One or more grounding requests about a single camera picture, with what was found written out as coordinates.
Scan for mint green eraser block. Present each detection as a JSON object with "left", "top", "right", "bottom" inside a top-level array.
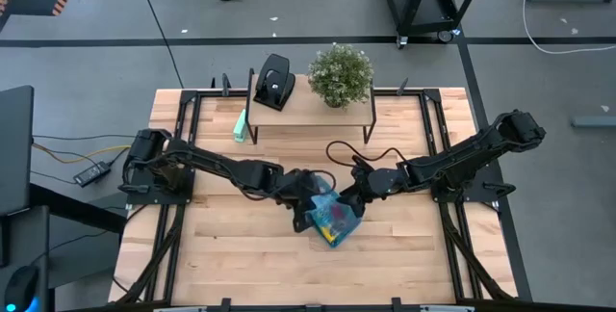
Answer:
[{"left": 232, "top": 108, "right": 248, "bottom": 143}]

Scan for white floor cable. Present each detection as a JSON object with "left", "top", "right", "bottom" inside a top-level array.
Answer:
[{"left": 522, "top": 0, "right": 616, "bottom": 56}]

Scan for wooden shelf riser black legs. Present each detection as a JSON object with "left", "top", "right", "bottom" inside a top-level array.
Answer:
[{"left": 244, "top": 67, "right": 379, "bottom": 145}]

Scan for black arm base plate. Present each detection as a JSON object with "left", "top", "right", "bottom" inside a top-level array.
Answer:
[
  {"left": 427, "top": 165, "right": 501, "bottom": 205},
  {"left": 125, "top": 166, "right": 196, "bottom": 206}
]

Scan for black hole punch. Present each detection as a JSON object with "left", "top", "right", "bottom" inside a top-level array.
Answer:
[{"left": 253, "top": 53, "right": 297, "bottom": 113}]

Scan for blue transparent plastic pencil case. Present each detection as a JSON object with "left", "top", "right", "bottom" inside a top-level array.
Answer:
[{"left": 305, "top": 176, "right": 364, "bottom": 249}]

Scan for long black floor cable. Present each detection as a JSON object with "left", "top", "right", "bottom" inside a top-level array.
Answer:
[{"left": 133, "top": 0, "right": 186, "bottom": 90}]

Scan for black computer mouse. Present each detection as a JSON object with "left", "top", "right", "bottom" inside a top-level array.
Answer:
[{"left": 3, "top": 264, "right": 40, "bottom": 312}]

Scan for black side desk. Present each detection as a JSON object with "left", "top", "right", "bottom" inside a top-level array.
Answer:
[{"left": 0, "top": 184, "right": 127, "bottom": 312}]

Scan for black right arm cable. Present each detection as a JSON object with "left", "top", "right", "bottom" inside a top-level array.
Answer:
[{"left": 325, "top": 139, "right": 410, "bottom": 169}]

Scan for green potted plant black pot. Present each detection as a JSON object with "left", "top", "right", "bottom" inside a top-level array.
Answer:
[{"left": 307, "top": 42, "right": 375, "bottom": 110}]

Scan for black aluminium table frame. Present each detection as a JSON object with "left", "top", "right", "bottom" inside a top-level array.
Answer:
[{"left": 114, "top": 75, "right": 519, "bottom": 306}]

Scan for yellow cable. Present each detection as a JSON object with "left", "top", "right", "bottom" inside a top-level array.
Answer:
[{"left": 32, "top": 142, "right": 132, "bottom": 165}]

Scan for black power adapter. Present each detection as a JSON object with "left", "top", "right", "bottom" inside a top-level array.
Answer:
[{"left": 72, "top": 161, "right": 113, "bottom": 189}]

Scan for dark grey flat panel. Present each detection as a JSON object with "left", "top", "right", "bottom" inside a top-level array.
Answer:
[{"left": 0, "top": 85, "right": 36, "bottom": 217}]

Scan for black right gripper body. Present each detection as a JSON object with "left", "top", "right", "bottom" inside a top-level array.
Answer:
[{"left": 349, "top": 167, "right": 410, "bottom": 203}]

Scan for green yellow crayon box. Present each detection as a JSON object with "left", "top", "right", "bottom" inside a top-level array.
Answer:
[{"left": 315, "top": 205, "right": 356, "bottom": 247}]

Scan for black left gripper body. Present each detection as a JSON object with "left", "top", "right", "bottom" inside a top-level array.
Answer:
[{"left": 281, "top": 169, "right": 328, "bottom": 210}]

